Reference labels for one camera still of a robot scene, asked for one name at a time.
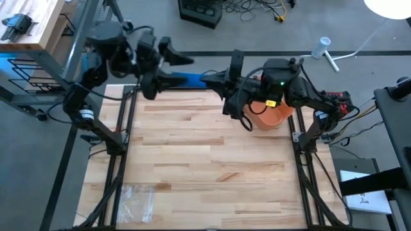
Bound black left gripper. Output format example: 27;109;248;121
140;35;195;100

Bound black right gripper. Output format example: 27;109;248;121
200;49;263;117

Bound blue elastic bandage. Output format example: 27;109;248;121
170;72;208;89

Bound clear plastic zip bag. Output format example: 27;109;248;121
116;184;155;225

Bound black computer case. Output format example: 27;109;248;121
178;0;224;30

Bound orange plastic bin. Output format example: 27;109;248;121
242;74;295;132

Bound white plastic bottle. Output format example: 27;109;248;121
310;36;332;60

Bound white lamp stand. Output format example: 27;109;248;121
300;17;391;73

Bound black crate with red tool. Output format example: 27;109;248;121
316;90;355;128

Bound grey flat case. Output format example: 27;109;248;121
332;157;380;176

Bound black device on workbench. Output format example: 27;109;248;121
1;13;39;42

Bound black desk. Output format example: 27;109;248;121
338;76;411;231

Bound white round lamp shade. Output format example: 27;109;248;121
363;0;411;21

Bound white box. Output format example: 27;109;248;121
339;169;393;215

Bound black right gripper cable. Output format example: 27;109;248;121
235;65;269;132

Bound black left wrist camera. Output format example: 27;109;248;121
134;29;160;67

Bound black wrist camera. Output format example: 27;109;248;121
134;29;160;67
261;57;302;102

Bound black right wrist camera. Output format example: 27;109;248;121
261;57;302;102

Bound tangled floor cables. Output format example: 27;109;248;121
223;0;298;23

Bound black wire rack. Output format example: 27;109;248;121
8;57;70;96

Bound black and yellow wire bundle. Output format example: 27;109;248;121
327;102;385;148

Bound wooden workbench with grey frame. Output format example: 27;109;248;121
0;0;113;116

